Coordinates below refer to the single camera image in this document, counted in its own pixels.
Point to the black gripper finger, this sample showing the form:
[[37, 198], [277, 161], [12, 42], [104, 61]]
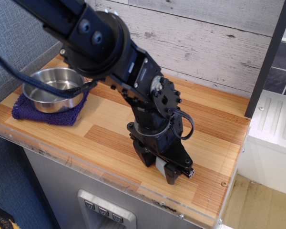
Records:
[[143, 152], [171, 173]]

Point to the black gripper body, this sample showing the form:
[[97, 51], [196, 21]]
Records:
[[166, 143]]

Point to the grey cube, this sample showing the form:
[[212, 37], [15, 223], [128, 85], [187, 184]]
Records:
[[160, 164]]

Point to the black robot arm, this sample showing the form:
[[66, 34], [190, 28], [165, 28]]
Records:
[[98, 45]]

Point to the silver dispenser panel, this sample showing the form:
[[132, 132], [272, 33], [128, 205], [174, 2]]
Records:
[[99, 213]]

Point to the white toy sink unit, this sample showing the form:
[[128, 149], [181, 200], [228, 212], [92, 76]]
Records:
[[263, 158]]

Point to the stainless steel pot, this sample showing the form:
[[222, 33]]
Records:
[[61, 78]]

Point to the purple towel cloth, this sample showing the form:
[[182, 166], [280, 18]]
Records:
[[23, 110]]

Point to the clear acrylic edge guard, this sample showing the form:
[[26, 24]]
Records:
[[90, 161]]

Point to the yellow black object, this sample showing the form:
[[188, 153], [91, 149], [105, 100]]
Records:
[[8, 223]]

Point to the dark right post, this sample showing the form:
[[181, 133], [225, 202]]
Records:
[[267, 63]]

